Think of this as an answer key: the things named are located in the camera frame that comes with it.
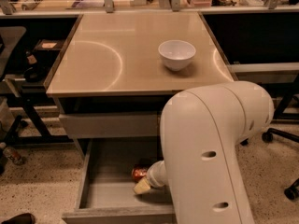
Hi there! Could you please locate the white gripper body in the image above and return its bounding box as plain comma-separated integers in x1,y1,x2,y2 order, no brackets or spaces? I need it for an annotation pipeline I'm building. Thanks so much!
147,161,168,188

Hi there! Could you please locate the white ceramic bowl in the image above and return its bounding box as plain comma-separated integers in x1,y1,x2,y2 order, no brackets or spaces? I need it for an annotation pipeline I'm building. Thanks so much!
158,40,196,71

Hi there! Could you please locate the grey drawer cabinet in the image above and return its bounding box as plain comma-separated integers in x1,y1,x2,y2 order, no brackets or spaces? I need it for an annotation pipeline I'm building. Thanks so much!
46,11,233,154

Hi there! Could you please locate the black desk frame left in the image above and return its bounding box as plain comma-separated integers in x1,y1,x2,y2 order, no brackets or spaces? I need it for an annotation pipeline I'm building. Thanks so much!
0,75,74,147

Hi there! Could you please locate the dark shoe on floor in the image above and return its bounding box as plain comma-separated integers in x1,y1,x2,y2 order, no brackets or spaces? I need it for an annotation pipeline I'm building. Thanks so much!
1,213,35,224

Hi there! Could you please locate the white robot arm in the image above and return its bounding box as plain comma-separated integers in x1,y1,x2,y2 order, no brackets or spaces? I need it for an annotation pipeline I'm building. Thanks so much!
134,81,274,224

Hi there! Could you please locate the black office chair base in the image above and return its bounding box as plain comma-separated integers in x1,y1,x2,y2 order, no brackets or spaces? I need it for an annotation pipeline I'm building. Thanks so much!
240,127,299,202

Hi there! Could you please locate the closed grey top drawer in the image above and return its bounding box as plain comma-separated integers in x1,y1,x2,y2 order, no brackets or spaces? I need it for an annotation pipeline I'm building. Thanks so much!
59,112,159,139

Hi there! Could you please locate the red coke can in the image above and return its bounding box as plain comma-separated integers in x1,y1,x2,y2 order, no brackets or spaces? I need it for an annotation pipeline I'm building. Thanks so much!
131,166,149,182

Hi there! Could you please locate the plastic bottle on floor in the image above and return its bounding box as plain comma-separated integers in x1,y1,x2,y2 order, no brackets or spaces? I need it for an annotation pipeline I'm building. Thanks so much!
0,142,24,165

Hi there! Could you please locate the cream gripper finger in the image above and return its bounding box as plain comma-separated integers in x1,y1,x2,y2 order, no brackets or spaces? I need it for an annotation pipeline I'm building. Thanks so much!
134,177,151,195

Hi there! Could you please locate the open grey middle drawer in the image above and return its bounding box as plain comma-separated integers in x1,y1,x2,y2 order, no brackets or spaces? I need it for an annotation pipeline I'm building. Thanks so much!
62,137,176,224

